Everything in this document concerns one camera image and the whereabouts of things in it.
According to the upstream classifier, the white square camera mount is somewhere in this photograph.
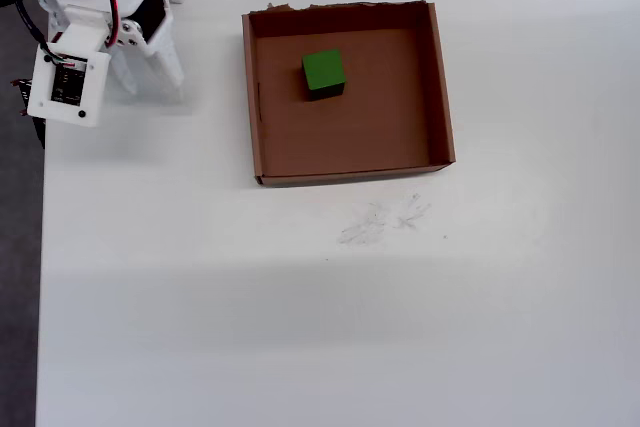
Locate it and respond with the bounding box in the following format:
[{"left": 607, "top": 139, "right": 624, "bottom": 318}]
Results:
[{"left": 26, "top": 5, "right": 112, "bottom": 128}]

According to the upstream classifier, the green wooden cube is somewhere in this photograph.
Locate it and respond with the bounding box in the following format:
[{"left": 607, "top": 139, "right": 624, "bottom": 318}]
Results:
[{"left": 301, "top": 49, "right": 348, "bottom": 103}]

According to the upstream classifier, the black camera cable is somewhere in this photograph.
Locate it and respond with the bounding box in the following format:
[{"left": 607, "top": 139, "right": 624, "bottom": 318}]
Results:
[{"left": 13, "top": 0, "right": 52, "bottom": 57}]

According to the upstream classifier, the brown cardboard box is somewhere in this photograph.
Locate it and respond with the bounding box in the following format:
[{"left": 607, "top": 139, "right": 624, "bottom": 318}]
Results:
[{"left": 241, "top": 0, "right": 457, "bottom": 190}]

